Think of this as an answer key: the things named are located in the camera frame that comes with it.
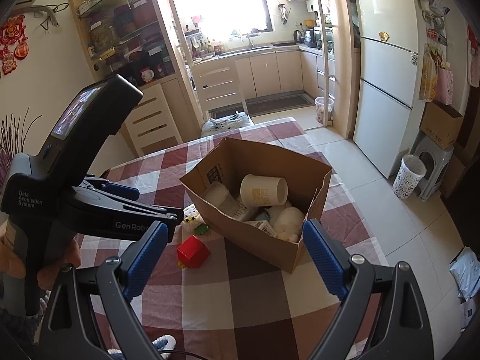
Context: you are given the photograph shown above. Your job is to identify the white plush cat toy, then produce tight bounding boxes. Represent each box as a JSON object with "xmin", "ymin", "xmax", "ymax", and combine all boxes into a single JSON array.
[{"xmin": 266, "ymin": 201, "xmax": 304, "ymax": 243}]

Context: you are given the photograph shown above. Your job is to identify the white plastic bottle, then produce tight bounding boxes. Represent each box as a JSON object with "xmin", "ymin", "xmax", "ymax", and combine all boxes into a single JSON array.
[{"xmin": 202, "ymin": 181, "xmax": 258, "ymax": 222}]

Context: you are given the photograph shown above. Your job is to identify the white paper cup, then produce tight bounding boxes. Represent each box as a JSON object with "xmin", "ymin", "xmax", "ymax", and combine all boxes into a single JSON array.
[{"xmin": 240, "ymin": 174, "xmax": 288, "ymax": 207}]

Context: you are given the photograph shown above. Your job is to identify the clear bag of white powder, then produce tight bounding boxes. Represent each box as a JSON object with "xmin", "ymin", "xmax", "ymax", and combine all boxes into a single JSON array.
[{"xmin": 247, "ymin": 220, "xmax": 278, "ymax": 238}]

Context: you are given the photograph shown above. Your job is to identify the person left hand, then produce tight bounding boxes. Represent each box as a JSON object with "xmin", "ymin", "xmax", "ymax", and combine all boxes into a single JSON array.
[{"xmin": 0, "ymin": 224, "xmax": 82, "ymax": 293}]

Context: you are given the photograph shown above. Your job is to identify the grey plastic mail bag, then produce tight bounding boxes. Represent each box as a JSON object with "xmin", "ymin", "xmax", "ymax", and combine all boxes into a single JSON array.
[{"xmin": 449, "ymin": 247, "xmax": 480, "ymax": 301}]

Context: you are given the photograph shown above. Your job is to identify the red white checkered tablecloth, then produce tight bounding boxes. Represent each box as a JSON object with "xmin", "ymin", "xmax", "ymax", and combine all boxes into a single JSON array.
[{"xmin": 78, "ymin": 118, "xmax": 387, "ymax": 359}]

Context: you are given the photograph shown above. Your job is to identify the red toy block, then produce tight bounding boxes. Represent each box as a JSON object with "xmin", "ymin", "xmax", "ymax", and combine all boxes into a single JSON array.
[{"xmin": 176, "ymin": 235, "xmax": 211, "ymax": 269}]

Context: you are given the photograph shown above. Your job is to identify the patterned white waste bin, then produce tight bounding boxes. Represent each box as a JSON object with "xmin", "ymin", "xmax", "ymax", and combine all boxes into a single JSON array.
[{"xmin": 392, "ymin": 154, "xmax": 426, "ymax": 200}]

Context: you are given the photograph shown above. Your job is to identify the grey plastic stool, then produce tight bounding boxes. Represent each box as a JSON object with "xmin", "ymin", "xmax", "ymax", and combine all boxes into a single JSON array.
[{"xmin": 413, "ymin": 133, "xmax": 454, "ymax": 201}]

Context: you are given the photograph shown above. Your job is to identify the wooden display shelf cabinet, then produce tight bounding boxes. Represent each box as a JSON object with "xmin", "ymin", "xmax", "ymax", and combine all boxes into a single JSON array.
[{"xmin": 68, "ymin": 0, "xmax": 175, "ymax": 87}]

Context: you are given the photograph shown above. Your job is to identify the brown cardboard box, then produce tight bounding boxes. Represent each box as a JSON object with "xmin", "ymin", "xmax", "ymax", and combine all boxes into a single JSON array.
[{"xmin": 181, "ymin": 137, "xmax": 333, "ymax": 273}]

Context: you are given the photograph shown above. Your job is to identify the white chair with cushion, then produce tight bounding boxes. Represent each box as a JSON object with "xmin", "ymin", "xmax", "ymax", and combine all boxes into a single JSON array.
[{"xmin": 190, "ymin": 59, "xmax": 254, "ymax": 137}]

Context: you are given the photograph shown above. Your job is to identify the cardboard box on stool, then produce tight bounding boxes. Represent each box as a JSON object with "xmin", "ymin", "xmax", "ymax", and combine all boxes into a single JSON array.
[{"xmin": 420, "ymin": 102, "xmax": 463, "ymax": 149}]

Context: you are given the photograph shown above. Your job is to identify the white refrigerator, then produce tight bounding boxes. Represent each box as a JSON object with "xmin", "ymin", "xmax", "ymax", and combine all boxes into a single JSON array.
[{"xmin": 353, "ymin": 0, "xmax": 419, "ymax": 177}]

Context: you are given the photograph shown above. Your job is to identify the small kitchen waste basket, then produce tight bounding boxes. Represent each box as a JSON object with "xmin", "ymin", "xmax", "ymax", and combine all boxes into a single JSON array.
[{"xmin": 314, "ymin": 97, "xmax": 335, "ymax": 125}]

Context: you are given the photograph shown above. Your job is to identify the pink gift bag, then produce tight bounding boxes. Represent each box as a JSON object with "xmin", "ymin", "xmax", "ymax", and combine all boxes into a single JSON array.
[{"xmin": 435, "ymin": 63, "xmax": 453, "ymax": 106}]

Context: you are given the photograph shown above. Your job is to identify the kitchen base cabinets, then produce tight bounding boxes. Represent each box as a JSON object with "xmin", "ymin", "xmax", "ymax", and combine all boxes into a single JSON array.
[{"xmin": 190, "ymin": 44, "xmax": 337, "ymax": 106}]

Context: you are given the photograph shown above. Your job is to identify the dark kitchen floor mat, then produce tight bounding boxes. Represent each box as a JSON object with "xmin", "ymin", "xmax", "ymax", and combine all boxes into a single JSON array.
[{"xmin": 246, "ymin": 93, "xmax": 314, "ymax": 116}]

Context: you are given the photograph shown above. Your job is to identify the red paper wall decoration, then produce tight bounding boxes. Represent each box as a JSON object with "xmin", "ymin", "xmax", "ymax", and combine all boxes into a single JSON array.
[{"xmin": 0, "ymin": 15, "xmax": 29, "ymax": 76}]

